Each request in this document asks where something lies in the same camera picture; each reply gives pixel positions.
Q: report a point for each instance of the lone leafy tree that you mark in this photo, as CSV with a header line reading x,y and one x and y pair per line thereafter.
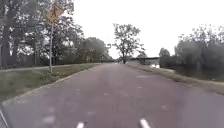
x,y
124,50

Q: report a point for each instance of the low grey bridge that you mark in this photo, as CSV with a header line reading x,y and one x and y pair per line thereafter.
x,y
143,61

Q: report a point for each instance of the reddish grey asphalt path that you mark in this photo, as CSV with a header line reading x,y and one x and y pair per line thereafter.
x,y
113,96

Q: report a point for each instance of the yellow sign on pole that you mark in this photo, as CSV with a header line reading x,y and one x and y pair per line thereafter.
x,y
51,50

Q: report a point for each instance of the rough grass verge by water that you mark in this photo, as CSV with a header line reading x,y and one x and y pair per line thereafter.
x,y
186,79

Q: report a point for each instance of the grey water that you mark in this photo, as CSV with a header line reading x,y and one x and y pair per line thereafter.
x,y
200,74

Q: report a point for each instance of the dark trees and bushes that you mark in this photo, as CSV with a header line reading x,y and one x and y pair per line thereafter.
x,y
203,53

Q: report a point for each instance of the grass verge with fallen leaves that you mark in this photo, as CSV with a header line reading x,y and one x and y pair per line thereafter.
x,y
20,81

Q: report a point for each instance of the row of trees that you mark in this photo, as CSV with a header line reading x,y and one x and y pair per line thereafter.
x,y
20,33

